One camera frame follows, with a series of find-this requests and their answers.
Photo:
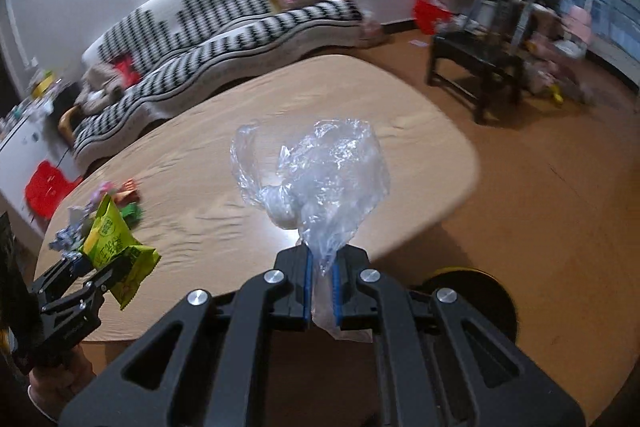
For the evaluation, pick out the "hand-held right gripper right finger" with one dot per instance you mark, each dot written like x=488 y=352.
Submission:
x=339 y=297

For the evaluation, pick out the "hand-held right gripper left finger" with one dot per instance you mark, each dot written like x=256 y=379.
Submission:
x=307 y=292

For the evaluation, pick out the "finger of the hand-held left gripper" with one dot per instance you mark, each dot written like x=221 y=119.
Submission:
x=60 y=277
x=92 y=289

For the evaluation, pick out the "green snack packet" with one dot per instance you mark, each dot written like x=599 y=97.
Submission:
x=115 y=247

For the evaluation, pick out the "black bin with gold rim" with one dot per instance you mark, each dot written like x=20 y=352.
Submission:
x=480 y=307

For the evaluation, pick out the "person's left hand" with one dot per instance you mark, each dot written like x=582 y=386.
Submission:
x=55 y=377

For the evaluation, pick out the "crumpled silver wrappers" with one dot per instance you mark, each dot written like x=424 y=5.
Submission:
x=70 y=232

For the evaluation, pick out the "small green wrapper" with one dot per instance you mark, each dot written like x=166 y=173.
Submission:
x=132 y=213

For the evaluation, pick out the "red plastic stool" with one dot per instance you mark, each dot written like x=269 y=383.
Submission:
x=47 y=189

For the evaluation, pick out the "pink wrapper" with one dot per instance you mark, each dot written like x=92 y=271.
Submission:
x=101 y=192

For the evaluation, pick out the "red snack packet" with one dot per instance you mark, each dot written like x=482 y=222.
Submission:
x=126 y=192

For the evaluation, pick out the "white cabinet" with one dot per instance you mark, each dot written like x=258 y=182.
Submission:
x=25 y=152

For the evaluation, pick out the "beige clothes pile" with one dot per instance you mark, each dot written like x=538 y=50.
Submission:
x=97 y=84

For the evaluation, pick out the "red cloth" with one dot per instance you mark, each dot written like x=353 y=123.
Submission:
x=125 y=72

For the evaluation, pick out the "black and white striped sofa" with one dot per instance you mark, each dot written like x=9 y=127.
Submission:
x=225 y=42

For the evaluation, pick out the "clear plastic bag of goods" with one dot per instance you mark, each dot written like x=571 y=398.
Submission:
x=371 y=32

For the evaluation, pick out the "black wooden chair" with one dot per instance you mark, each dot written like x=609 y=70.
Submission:
x=475 y=57

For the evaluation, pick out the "yellow toy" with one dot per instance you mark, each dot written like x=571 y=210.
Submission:
x=556 y=96

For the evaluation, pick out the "red shopping bag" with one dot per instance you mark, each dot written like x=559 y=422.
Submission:
x=430 y=14

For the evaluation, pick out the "pink child tricycle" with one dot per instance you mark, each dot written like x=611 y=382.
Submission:
x=580 y=19

